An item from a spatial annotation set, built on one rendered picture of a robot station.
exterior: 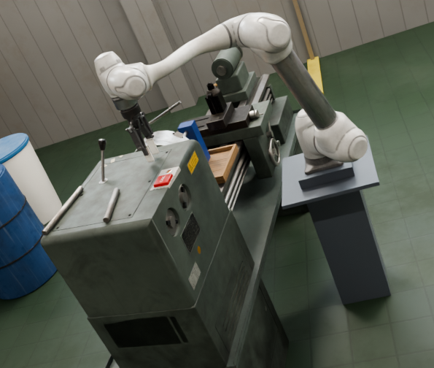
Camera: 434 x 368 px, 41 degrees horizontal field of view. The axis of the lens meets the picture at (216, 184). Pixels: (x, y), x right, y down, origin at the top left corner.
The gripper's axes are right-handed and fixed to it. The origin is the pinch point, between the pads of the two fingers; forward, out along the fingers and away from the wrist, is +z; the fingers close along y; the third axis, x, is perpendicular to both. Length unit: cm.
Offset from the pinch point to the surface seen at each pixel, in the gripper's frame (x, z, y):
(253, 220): -6, 76, 51
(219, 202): -14.1, 34.9, 8.9
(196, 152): -14.1, 9.2, 8.1
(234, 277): -14, 63, -7
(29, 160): 230, 73, 188
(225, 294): -14, 60, -20
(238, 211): 5, 76, 61
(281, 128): -12, 67, 131
